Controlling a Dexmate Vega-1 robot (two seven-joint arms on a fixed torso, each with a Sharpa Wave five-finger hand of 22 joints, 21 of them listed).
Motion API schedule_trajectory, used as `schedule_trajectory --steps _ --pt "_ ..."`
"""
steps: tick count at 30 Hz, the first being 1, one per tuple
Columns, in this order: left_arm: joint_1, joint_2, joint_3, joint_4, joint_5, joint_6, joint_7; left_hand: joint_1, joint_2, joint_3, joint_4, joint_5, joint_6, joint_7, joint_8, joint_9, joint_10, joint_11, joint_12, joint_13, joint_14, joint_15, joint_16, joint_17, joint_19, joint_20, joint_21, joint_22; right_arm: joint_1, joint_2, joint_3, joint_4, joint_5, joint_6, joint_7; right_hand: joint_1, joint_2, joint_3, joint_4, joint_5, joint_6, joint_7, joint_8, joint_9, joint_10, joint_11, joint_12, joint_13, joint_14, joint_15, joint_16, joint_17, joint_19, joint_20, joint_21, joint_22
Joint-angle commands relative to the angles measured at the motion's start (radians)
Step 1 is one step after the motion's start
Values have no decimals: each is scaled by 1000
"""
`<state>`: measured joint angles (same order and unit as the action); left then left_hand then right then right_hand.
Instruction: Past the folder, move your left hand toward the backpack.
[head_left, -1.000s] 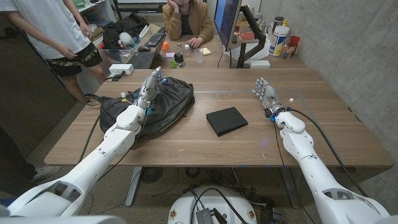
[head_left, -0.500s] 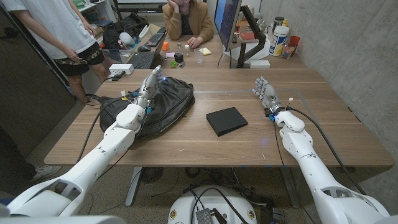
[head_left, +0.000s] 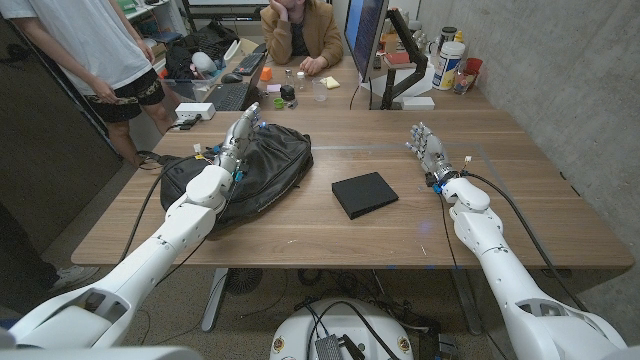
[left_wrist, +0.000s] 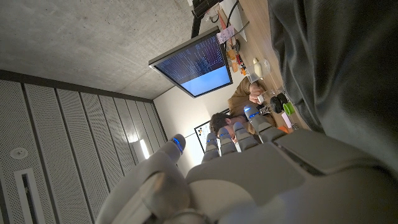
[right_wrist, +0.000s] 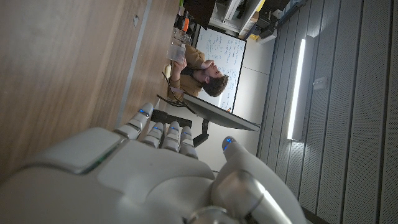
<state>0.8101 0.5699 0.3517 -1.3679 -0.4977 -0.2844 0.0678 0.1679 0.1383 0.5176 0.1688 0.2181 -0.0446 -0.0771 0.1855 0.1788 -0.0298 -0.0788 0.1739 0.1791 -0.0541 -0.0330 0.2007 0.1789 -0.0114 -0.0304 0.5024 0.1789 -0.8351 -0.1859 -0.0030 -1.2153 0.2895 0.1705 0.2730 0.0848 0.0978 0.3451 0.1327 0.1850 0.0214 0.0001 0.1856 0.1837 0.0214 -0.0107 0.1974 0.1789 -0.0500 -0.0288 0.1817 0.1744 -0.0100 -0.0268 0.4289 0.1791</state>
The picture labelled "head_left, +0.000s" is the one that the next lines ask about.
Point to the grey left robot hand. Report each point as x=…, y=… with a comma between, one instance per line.
x=237, y=140

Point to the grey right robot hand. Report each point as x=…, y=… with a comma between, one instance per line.
x=432, y=152

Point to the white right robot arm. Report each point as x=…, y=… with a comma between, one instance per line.
x=505, y=275

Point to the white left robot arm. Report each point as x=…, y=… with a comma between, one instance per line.
x=150, y=255

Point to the black leather backpack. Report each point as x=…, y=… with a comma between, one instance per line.
x=275, y=160

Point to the black folder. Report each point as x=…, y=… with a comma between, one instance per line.
x=364, y=194

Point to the black laptop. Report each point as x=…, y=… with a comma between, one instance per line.
x=232, y=95

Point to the white flat box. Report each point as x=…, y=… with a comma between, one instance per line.
x=418, y=103

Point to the white power adapter box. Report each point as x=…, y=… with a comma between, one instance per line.
x=194, y=110

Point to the dark computer mouse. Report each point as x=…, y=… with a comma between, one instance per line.
x=232, y=78

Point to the pink sticky note pad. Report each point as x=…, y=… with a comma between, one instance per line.
x=273, y=88

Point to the clear plastic bin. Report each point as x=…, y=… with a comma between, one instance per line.
x=192, y=89

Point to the small black jar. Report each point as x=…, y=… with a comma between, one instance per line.
x=287, y=93

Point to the orange cube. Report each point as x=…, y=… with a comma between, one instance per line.
x=266, y=74

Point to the black keyboard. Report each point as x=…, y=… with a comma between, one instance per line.
x=249, y=64

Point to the small clear glass vial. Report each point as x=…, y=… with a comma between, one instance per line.
x=289, y=78

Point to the grey white rounded object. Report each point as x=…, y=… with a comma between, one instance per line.
x=204, y=62

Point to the white capped vial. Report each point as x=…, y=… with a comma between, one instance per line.
x=300, y=82

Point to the white wipes canister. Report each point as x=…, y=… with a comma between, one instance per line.
x=447, y=67

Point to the clear plastic cup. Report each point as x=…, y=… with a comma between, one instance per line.
x=320, y=91

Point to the red book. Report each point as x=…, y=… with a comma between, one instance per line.
x=397, y=58

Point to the black mesh bag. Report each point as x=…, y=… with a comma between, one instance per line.
x=210, y=40

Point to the black lidded tumbler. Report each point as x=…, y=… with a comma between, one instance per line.
x=447, y=36

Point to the yellow bottle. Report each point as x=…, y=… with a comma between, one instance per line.
x=458, y=37

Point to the seated person in tan jacket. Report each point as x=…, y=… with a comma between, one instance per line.
x=310, y=35

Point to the computer monitor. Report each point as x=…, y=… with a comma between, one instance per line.
x=367, y=35

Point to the black round floor fan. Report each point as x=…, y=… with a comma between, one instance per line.
x=243, y=281

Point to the white shelf unit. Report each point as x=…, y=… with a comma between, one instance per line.
x=150, y=15

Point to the grey table leg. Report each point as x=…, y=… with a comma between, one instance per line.
x=467, y=305
x=215, y=300

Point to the standing person in white t-shirt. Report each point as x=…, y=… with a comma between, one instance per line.
x=85, y=40

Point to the black partition panel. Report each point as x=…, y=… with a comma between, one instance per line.
x=45, y=150

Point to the white robot torso base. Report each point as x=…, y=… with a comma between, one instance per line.
x=345, y=325

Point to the white sneaker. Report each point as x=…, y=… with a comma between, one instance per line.
x=75, y=277

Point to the white monitor base plate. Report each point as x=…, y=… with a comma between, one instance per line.
x=415, y=82

